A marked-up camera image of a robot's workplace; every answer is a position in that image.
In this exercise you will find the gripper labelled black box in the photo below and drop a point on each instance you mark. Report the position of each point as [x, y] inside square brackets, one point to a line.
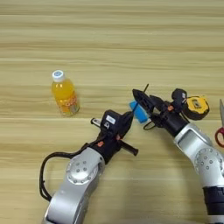
[178, 97]
[110, 121]

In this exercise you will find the right gripper labelled black box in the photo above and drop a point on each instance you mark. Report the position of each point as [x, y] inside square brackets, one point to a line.
[178, 97]

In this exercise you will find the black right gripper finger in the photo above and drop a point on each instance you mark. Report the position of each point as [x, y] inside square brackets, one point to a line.
[145, 102]
[159, 102]

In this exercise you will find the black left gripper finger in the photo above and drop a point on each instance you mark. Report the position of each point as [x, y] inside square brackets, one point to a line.
[127, 124]

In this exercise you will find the blue rectangular block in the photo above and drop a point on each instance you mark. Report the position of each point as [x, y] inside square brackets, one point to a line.
[140, 115]

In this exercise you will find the orange juice bottle white cap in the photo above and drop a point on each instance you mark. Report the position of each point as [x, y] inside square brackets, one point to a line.
[64, 94]

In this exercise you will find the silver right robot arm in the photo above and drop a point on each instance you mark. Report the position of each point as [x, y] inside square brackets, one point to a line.
[204, 157]

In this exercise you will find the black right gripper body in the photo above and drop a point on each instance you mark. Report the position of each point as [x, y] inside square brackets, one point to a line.
[169, 119]

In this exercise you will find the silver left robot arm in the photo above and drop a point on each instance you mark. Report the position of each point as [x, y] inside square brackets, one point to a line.
[78, 180]

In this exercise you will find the yellow black tape measure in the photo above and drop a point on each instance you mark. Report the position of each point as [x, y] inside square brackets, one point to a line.
[197, 106]

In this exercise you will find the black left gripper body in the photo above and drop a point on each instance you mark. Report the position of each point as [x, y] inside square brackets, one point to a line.
[109, 145]

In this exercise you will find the left gripper labelled black box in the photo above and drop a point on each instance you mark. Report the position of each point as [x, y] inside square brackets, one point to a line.
[110, 121]

